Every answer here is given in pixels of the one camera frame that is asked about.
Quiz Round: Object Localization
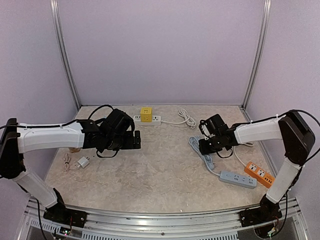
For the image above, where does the white power strip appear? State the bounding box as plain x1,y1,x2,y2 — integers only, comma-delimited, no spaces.
132,108,197,129

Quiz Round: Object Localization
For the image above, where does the blue power strip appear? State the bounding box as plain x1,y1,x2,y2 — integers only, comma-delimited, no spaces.
188,136,258,189

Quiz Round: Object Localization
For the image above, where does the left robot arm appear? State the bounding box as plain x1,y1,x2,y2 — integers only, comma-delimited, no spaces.
0,108,141,223

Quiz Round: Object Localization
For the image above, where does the orange power strip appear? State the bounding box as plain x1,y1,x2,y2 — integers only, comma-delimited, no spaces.
232,146,275,189

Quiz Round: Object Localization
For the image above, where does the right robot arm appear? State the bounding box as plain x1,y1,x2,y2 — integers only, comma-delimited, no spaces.
199,109,316,222

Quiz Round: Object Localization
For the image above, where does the beige cube socket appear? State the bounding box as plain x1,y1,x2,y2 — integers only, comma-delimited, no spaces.
68,147,81,153

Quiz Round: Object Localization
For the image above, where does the yellow cube socket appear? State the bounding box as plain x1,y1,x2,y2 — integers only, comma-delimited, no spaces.
140,107,153,123

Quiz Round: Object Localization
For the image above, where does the aluminium frame post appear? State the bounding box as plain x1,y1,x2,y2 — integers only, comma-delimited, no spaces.
49,0,82,110
241,0,272,112

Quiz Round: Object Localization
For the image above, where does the front aluminium rail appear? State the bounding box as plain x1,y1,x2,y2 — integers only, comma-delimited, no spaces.
23,197,308,240

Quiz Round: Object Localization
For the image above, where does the right aluminium frame post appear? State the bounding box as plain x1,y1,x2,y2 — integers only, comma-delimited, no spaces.
241,0,272,112

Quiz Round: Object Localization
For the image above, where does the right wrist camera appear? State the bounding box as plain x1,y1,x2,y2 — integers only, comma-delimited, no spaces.
198,119,211,140

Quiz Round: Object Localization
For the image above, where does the left aluminium frame post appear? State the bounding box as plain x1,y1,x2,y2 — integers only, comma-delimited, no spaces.
49,0,82,110

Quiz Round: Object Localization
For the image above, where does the white charger with cable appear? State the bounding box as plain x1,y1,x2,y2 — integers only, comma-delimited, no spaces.
63,153,90,172

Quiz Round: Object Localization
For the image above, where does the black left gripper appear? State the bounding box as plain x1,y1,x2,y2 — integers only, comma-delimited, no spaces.
104,130,141,150

